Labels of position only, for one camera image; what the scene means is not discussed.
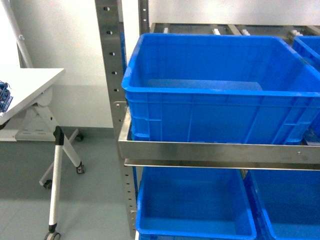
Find white folding table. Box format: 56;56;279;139
0;66;86;190

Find blue crate lower left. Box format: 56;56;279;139
136;167;257;240

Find blue crate lower right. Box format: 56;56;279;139
244;170;320;240

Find blue crate upper left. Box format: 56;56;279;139
122;33;320;145

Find white pole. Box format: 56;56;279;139
0;0;34;68

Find white tripod leg with caster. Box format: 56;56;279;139
44;126;65;240

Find blue crate upper middle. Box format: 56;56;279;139
292;36;320;69

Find blue crate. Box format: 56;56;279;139
292;36;320;69
136;167;257;240
122;33;320;145
244;170;320;240

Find steel shelving rack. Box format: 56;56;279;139
95;0;320;240

